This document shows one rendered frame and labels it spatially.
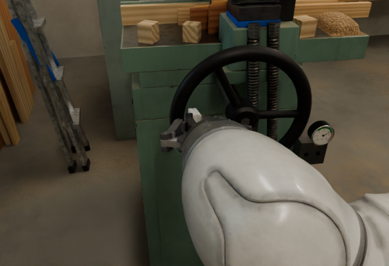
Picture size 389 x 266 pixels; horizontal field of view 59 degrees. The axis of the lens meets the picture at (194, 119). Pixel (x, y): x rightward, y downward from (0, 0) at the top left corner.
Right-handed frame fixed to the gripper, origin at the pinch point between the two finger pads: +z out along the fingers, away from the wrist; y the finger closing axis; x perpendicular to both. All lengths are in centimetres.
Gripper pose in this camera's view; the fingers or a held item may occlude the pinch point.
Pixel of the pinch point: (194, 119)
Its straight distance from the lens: 59.1
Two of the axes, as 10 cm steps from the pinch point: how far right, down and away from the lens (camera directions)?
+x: 0.5, 9.8, 2.1
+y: -9.9, 0.8, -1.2
